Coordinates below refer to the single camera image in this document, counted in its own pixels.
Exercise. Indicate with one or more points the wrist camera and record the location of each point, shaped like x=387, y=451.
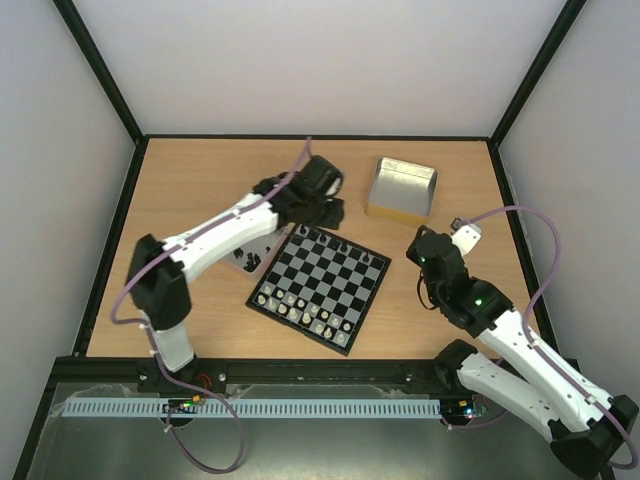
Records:
x=335, y=186
x=465, y=235

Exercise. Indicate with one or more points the black frame rail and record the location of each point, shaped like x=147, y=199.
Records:
x=218, y=375

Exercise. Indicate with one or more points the light blue cable duct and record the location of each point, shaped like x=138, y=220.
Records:
x=261, y=408

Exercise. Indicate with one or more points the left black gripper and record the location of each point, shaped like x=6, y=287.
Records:
x=335, y=217

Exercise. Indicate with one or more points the empty gold silver tin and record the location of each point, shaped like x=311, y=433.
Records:
x=401, y=192

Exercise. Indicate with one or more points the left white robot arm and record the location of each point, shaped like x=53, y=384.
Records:
x=161, y=270

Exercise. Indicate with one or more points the black silver chess board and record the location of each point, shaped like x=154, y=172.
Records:
x=337, y=282

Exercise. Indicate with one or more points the pile of black chess pieces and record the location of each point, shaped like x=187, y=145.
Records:
x=246, y=259

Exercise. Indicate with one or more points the silver tin with pieces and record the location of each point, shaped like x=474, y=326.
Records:
x=266, y=246

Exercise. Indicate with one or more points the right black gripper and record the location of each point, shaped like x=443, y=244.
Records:
x=422, y=247

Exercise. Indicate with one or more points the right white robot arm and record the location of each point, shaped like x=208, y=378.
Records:
x=584, y=424

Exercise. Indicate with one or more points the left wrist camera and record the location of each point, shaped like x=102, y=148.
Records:
x=335, y=186

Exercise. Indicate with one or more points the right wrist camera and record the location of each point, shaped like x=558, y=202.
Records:
x=465, y=235

